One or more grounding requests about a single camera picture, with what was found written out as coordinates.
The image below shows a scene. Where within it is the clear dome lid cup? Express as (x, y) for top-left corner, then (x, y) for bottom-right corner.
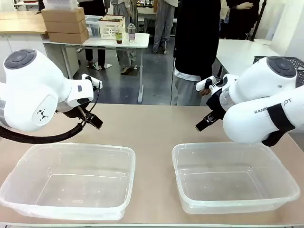
(127, 23), (137, 44)

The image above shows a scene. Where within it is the stack of clear containers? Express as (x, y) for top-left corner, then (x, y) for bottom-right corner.
(43, 0), (78, 10)

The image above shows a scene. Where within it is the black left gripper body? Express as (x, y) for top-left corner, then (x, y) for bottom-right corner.
(62, 105), (89, 119)

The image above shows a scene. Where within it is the white folding table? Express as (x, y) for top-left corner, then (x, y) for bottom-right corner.
(42, 32), (151, 104)

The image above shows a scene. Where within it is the bystander in black clothes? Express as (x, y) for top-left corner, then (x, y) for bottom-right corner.
(219, 0), (261, 40)

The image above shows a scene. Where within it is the bystander in grey trousers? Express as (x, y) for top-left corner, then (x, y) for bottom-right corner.
(152, 0), (177, 54)

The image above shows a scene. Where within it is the black tripod pole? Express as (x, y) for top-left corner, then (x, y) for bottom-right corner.
(250, 0), (267, 40)

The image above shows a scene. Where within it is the black plastic mesh basket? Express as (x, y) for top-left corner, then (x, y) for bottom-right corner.
(253, 56), (304, 89)

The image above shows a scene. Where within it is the person in black top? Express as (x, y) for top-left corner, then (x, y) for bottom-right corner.
(171, 0), (221, 106)

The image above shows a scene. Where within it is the plastic cup brown drink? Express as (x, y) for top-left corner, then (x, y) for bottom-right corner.
(115, 28), (124, 45)

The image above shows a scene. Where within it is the bystander in black trousers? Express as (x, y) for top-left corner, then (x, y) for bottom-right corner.
(77, 0), (110, 70)

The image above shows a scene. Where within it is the bystander in grey clothes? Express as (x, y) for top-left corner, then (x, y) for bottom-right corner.
(111, 0), (139, 76)

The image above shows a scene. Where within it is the black left arm cable sleeve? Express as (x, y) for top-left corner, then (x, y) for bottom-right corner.
(0, 118), (86, 144)

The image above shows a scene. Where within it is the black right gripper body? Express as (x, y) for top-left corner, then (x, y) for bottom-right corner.
(205, 90), (225, 120)

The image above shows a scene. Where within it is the clear plastic bin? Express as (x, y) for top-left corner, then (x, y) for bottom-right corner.
(171, 142), (301, 215)
(0, 143), (136, 221)

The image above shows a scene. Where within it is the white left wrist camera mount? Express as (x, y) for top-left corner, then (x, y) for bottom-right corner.
(81, 74), (104, 90)

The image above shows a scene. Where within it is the brown cardboard box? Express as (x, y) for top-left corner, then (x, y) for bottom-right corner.
(44, 19), (87, 34)
(47, 28), (90, 45)
(41, 7), (86, 24)

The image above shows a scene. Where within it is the clear storage box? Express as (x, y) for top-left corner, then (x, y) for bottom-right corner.
(85, 15), (103, 38)

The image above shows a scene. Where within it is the white plastic basket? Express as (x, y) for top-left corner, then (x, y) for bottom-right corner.
(98, 15), (126, 40)

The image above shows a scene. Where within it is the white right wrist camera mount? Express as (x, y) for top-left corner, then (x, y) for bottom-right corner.
(195, 76), (225, 92)

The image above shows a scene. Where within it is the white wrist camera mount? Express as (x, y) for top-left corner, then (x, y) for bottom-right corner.
(195, 76), (225, 92)
(81, 74), (104, 90)

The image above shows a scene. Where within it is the thin black camera cable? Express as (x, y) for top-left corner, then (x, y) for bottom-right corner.
(80, 80), (101, 121)

